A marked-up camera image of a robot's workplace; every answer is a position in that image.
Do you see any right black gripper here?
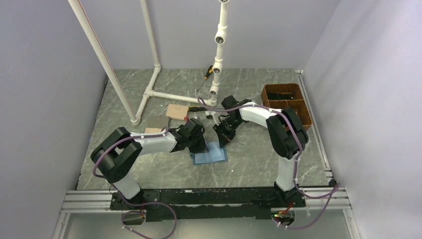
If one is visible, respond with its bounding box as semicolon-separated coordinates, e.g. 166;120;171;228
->
213;117;242;149

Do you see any teal blue card holder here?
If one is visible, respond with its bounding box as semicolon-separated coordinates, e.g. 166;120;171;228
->
190;141;228;165

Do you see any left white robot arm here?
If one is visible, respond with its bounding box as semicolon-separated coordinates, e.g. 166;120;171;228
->
90;119;208;209

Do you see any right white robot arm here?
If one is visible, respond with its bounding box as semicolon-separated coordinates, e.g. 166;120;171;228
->
213;95;309;207

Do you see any tan card holder upper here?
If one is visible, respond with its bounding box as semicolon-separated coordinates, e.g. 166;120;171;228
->
166;104;189;120

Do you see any beige card holder lower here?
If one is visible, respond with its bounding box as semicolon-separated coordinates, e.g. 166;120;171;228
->
144;127;165;133

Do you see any black yellow screwdriver near pipe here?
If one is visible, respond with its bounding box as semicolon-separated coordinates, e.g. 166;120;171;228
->
188;106;206;113

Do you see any black yellow screwdriver far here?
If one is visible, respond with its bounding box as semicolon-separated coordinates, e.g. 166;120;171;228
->
196;65;213;92

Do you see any brown wicker basket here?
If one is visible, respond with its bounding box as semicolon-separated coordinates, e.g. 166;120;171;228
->
261;83;312;130

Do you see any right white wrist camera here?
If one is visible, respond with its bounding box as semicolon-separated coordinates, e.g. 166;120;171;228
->
205;111;218;120

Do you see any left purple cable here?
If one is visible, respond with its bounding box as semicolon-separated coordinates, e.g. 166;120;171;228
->
92;126;178;239

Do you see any purple cable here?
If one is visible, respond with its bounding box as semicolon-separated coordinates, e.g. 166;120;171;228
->
92;126;178;239
197;96;341;231

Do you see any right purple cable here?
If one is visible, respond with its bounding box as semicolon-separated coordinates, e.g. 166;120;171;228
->
197;96;341;231

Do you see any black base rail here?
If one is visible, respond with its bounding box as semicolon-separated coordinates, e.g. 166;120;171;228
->
110;185;306;222

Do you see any white PVC pipe frame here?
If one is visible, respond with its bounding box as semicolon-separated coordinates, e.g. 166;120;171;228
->
68;0;231;126

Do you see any aluminium frame rail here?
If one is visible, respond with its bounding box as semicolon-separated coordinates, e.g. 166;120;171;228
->
53;168;362;239

